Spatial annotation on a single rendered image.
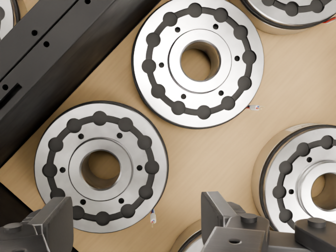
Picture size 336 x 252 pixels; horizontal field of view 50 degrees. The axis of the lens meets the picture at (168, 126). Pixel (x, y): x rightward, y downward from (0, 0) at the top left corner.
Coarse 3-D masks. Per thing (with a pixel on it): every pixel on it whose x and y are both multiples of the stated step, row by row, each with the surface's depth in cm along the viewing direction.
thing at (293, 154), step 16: (320, 128) 28; (288, 144) 28; (304, 144) 29; (320, 144) 29; (272, 160) 28; (288, 160) 28; (304, 160) 28; (320, 160) 28; (272, 176) 28; (288, 176) 28; (272, 192) 29; (288, 192) 29; (272, 208) 28; (288, 208) 28; (272, 224) 29; (288, 224) 29
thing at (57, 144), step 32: (64, 128) 27; (96, 128) 27; (128, 128) 28; (64, 160) 27; (160, 160) 28; (64, 192) 28; (128, 192) 28; (160, 192) 28; (96, 224) 28; (128, 224) 28
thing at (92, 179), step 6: (84, 162) 28; (84, 168) 28; (84, 174) 28; (90, 174) 30; (90, 180) 28; (96, 180) 29; (102, 180) 30; (108, 180) 30; (114, 180) 28; (96, 186) 28; (102, 186) 28
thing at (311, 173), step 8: (328, 160) 28; (312, 168) 28; (320, 168) 28; (328, 168) 28; (304, 176) 28; (312, 176) 28; (304, 184) 28; (312, 184) 28; (296, 192) 28; (304, 192) 28; (304, 200) 28; (312, 200) 28; (304, 208) 28; (312, 208) 28; (320, 208) 28; (328, 208) 29; (312, 216) 28; (320, 216) 28; (328, 216) 28
